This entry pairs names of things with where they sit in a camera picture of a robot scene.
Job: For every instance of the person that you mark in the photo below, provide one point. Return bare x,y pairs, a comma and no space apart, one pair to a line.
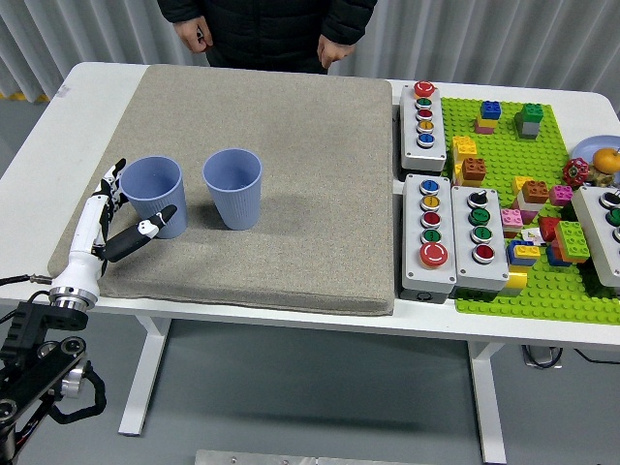
271,34

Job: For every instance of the pale pink toy brick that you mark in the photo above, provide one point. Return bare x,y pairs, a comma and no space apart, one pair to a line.
483,130

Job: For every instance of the white power strip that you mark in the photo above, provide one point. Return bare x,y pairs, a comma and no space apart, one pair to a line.
542,359

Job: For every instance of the person's left forearm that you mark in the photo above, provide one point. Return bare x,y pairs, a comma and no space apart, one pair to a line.
349,24

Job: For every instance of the yellow brick on blue brick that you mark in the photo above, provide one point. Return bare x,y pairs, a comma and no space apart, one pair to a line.
524,252

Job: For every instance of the brown toy brick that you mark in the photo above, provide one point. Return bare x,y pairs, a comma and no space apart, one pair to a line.
474,170

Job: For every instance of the grey-brown fabric mat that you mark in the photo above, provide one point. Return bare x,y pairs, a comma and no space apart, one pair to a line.
300,232

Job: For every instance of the large green toy brick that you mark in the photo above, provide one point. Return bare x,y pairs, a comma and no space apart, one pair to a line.
572,240

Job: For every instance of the person's left hand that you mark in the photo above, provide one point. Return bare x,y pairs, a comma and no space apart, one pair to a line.
334,51

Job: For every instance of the small yellow toy brick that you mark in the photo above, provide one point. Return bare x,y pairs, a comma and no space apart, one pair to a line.
485,123

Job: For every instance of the blue toy brick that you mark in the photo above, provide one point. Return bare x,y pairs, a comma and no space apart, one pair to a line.
490,110

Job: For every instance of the light pink toy brick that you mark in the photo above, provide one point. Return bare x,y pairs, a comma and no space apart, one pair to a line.
511,219

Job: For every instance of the orange-brown toy brick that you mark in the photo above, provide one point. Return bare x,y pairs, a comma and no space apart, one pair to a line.
535,192

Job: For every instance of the light blue plate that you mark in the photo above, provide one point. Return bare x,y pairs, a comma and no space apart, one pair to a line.
588,145

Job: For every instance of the person's right hand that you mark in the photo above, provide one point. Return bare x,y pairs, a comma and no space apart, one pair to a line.
194,36

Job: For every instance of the white table leg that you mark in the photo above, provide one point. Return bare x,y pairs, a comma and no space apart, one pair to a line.
489,402
143,373

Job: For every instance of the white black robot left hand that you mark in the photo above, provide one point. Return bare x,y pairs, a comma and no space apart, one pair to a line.
82,257

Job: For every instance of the blue ribbed plastic cup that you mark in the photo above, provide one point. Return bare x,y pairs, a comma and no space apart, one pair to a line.
155,194
235,203

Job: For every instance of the translucent yellow toy brick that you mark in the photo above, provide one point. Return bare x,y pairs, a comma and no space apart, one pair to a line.
514,283

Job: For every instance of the grey control box black buttons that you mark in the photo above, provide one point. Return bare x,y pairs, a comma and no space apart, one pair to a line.
593,227

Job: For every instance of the grey selector switch control box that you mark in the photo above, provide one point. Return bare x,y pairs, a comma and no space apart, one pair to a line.
465,269

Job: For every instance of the green studded baseplate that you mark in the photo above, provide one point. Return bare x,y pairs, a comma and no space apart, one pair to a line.
504,155

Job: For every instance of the grey toy brick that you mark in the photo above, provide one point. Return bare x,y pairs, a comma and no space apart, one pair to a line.
529,129

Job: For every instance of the person's right forearm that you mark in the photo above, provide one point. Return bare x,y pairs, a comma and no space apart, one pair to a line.
179,9

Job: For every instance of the magenta toy brick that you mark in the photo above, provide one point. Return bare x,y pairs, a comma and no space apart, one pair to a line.
561,195

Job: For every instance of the red toy brick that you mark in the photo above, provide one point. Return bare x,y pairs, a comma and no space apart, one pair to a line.
549,228

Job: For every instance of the red valve handwheel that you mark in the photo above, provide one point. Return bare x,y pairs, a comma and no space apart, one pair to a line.
575,172

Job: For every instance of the orange fruit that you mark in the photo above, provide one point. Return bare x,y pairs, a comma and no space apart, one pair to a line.
606,160

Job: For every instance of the yellow floor tape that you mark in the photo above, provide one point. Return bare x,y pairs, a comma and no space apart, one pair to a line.
29,98

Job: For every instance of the grey five-button control box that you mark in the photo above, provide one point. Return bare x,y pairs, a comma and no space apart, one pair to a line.
414,271
422,155

